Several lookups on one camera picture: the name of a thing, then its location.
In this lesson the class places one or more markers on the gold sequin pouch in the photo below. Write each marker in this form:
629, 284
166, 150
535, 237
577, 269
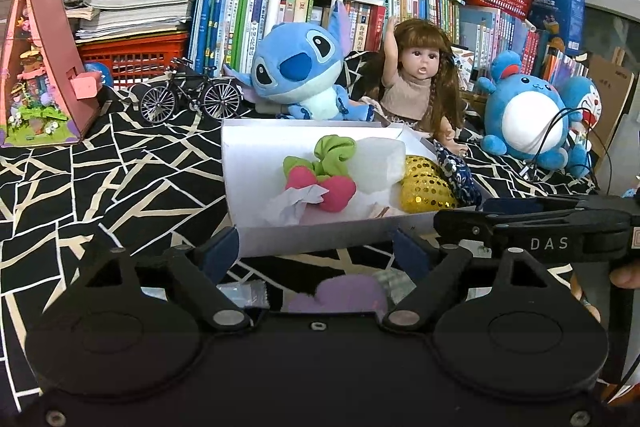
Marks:
425, 192

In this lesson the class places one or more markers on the round blue mouse plush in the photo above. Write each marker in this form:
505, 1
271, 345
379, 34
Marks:
520, 122

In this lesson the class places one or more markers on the light blue packet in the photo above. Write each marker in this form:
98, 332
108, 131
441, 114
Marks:
245, 294

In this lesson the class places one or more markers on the blue alien plush toy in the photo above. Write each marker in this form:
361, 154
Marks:
295, 67

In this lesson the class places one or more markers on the white sponge block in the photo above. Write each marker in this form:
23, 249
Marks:
377, 162

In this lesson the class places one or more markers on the row of standing books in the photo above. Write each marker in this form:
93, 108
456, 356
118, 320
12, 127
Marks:
225, 17

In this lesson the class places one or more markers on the blue cat plush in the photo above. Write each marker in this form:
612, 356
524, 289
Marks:
582, 97

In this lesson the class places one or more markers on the green striped cloth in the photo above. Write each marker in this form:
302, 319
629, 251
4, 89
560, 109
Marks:
395, 279

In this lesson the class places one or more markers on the navy patterned cloth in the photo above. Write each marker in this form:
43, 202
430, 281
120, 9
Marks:
460, 182

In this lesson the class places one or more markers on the pink sock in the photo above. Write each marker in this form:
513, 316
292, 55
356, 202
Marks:
340, 194

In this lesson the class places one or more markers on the blue printed carton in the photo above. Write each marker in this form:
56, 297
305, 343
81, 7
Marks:
555, 17

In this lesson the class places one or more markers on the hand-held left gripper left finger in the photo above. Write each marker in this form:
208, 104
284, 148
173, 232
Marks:
220, 253

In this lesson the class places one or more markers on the pink triangular dollhouse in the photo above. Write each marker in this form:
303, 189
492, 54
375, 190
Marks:
60, 57

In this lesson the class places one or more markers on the white cardboard box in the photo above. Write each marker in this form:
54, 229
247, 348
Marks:
250, 167

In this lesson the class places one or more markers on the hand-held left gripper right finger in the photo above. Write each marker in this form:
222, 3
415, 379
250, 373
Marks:
412, 252

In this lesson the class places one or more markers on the white tissue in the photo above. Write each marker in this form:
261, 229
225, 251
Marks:
290, 207

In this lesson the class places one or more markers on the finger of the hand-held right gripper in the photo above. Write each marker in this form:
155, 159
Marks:
462, 224
520, 205

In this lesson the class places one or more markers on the miniature black bicycle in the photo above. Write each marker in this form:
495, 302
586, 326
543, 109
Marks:
190, 87

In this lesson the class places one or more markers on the red plastic basket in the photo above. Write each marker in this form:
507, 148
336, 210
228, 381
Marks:
140, 57

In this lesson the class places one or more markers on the brown cardboard box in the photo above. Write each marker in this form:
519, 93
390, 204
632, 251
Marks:
612, 92

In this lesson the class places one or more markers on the small round blue toy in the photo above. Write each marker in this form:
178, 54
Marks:
97, 74

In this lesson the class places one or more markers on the long-haired doll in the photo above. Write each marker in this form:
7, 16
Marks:
420, 62

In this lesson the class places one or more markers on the black white patterned blanket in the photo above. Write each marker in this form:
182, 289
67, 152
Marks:
125, 167

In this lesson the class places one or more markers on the green sock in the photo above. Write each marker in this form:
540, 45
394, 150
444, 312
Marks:
332, 154

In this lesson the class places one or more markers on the person's right hand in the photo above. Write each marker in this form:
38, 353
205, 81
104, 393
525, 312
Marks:
625, 278

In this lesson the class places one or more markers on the purple plush toy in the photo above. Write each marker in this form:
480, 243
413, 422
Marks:
345, 294

